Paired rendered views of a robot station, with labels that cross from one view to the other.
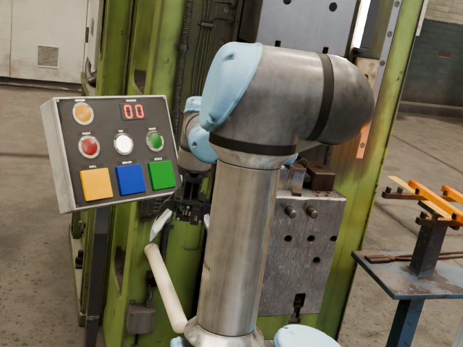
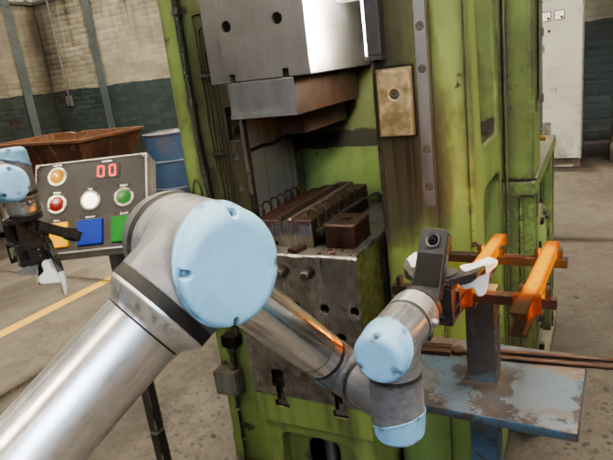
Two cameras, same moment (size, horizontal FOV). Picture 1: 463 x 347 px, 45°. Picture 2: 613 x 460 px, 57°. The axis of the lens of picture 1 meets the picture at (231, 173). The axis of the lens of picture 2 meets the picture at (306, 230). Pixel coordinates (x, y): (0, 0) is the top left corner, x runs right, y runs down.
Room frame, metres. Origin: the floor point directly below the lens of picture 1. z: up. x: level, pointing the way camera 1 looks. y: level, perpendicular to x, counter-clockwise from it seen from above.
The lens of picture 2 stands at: (0.83, -1.33, 1.39)
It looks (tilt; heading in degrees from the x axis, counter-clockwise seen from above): 16 degrees down; 50
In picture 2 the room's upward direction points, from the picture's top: 7 degrees counter-clockwise
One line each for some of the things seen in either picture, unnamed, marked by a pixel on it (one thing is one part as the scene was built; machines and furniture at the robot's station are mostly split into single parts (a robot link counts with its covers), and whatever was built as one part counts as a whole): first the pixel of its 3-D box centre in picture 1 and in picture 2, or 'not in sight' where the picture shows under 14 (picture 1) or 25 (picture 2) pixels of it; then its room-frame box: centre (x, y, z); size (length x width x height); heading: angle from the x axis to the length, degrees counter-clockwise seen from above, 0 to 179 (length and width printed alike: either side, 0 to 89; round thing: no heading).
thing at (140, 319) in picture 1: (140, 317); (230, 379); (1.71, 0.23, 0.36); 0.09 x 0.07 x 0.12; 111
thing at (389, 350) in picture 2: not in sight; (392, 342); (1.35, -0.86, 1.01); 0.11 x 0.08 x 0.09; 17
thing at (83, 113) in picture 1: (83, 113); (57, 176); (1.35, 0.39, 1.16); 0.05 x 0.03 x 0.04; 111
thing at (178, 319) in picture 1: (165, 285); not in sight; (1.52, 0.14, 0.62); 0.44 x 0.05 x 0.05; 21
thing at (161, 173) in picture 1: (160, 175); (124, 228); (1.44, 0.19, 1.01); 0.07 x 0.05 x 0.07; 136
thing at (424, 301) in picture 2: not in sight; (413, 316); (1.43, -0.84, 1.01); 0.08 x 0.05 x 0.08; 107
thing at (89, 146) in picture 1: (89, 146); (57, 203); (1.33, 0.36, 1.09); 0.05 x 0.03 x 0.04; 111
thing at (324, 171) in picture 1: (316, 175); (348, 230); (1.85, -0.29, 0.95); 0.12 x 0.08 x 0.06; 21
